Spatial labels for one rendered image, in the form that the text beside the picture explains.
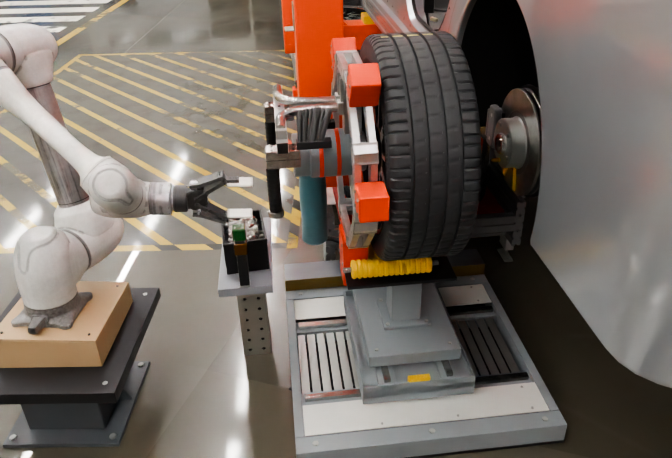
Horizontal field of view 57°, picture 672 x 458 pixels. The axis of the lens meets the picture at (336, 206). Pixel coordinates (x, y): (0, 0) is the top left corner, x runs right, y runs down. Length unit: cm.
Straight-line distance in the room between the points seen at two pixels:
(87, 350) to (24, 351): 19
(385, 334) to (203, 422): 66
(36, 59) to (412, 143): 111
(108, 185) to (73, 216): 56
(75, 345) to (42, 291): 18
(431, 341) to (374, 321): 21
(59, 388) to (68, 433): 31
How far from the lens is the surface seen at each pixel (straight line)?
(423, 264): 189
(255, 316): 227
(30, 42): 200
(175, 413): 224
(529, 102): 184
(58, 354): 204
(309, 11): 211
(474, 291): 256
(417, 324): 212
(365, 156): 154
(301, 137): 157
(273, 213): 169
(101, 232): 210
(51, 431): 230
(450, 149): 154
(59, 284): 200
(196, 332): 253
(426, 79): 158
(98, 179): 153
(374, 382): 205
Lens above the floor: 159
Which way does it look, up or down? 29 degrees down
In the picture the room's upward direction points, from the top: 2 degrees counter-clockwise
